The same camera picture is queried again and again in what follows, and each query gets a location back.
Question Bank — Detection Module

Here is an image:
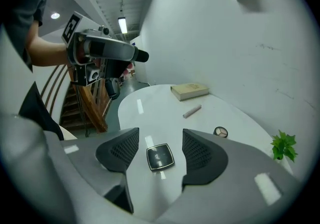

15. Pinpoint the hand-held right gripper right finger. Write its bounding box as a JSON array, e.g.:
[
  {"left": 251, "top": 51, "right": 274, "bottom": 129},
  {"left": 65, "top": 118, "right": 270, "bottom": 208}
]
[{"left": 159, "top": 128, "right": 305, "bottom": 224}]

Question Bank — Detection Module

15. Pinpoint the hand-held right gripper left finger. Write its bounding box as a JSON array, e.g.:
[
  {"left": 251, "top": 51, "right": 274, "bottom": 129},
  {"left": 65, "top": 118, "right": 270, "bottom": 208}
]
[{"left": 43, "top": 127, "right": 140, "bottom": 214}]

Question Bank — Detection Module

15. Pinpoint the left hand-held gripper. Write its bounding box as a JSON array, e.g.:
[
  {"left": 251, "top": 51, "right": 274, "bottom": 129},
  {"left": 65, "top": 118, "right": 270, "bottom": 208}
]
[{"left": 61, "top": 11, "right": 150, "bottom": 86}]

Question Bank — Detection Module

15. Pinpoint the round compact mirror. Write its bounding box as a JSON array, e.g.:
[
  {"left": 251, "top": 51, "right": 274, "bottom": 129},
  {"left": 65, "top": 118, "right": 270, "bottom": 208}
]
[{"left": 213, "top": 126, "right": 229, "bottom": 138}]

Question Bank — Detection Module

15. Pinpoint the square dark compact case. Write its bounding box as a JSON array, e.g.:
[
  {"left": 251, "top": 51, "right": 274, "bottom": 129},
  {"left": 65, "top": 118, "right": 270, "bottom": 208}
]
[{"left": 146, "top": 143, "right": 175, "bottom": 172}]

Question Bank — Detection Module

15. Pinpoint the person's left forearm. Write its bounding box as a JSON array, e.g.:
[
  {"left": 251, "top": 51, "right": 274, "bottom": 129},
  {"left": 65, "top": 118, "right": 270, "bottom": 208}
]
[{"left": 26, "top": 22, "right": 70, "bottom": 67}]

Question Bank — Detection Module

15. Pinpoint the long ceiling light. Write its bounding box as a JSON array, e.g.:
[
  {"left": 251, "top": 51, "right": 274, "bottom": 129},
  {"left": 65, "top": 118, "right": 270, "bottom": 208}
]
[{"left": 117, "top": 17, "right": 128, "bottom": 34}]

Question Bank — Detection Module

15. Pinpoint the wooden chair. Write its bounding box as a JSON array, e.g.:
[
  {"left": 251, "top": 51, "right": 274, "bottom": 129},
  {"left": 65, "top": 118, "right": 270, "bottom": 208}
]
[{"left": 39, "top": 64, "right": 112, "bottom": 134}]

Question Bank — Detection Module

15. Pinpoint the tan hardcover book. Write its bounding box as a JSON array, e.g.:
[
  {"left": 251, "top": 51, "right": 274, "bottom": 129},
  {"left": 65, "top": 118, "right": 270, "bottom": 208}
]
[{"left": 170, "top": 82, "right": 210, "bottom": 101}]

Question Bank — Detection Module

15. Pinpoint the small green potted plant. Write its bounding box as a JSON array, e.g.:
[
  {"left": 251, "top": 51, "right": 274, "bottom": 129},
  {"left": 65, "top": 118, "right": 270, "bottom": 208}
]
[{"left": 270, "top": 130, "right": 299, "bottom": 162}]

